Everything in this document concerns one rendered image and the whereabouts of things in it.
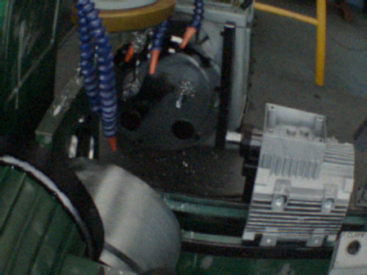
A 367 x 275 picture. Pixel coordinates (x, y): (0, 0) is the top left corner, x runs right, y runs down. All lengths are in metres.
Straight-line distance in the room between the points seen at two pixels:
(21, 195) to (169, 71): 0.82
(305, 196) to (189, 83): 0.38
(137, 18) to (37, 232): 0.53
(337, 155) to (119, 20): 0.44
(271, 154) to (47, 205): 0.58
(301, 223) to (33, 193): 0.64
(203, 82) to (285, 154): 0.31
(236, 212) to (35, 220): 0.78
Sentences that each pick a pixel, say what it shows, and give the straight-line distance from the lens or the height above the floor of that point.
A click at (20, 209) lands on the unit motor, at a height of 1.35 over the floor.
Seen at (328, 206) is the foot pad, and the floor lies 1.05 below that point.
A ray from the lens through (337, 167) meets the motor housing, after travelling 1.13.
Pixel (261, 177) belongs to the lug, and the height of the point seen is 1.08.
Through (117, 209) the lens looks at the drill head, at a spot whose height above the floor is 1.15.
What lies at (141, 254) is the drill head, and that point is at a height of 1.12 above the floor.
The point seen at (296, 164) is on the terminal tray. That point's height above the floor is 1.10.
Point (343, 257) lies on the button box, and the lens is 0.99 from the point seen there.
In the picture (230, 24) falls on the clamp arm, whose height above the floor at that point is 1.25.
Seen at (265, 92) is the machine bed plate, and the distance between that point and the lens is 1.95.
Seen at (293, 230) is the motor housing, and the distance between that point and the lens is 1.15.
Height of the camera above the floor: 1.70
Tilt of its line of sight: 32 degrees down
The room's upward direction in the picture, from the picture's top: 5 degrees clockwise
